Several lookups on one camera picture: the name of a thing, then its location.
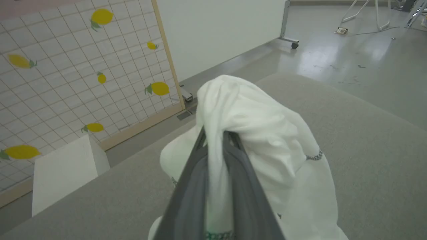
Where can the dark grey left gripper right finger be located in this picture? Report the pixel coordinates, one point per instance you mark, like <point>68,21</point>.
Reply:
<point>247,200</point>

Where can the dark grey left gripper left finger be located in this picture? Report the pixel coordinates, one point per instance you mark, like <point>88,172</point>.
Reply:
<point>186,200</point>

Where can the white long-sleeve garment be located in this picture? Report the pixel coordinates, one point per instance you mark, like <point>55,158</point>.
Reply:
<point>253,113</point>

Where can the white box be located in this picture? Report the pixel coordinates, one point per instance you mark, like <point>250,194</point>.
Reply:
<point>63,170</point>

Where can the white partition board on casters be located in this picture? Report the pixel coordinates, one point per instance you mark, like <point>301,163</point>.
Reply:
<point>217,30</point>

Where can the white power strip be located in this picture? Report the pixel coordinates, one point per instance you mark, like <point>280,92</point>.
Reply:
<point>341,30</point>

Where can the white stand legs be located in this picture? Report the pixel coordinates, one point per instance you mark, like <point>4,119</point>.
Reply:
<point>378,16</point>

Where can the grey metal stand leg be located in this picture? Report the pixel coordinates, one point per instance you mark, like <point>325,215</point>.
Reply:
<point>413,16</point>

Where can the metal panel foot bracket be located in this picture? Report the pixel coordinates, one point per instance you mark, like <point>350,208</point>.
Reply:
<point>186,94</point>

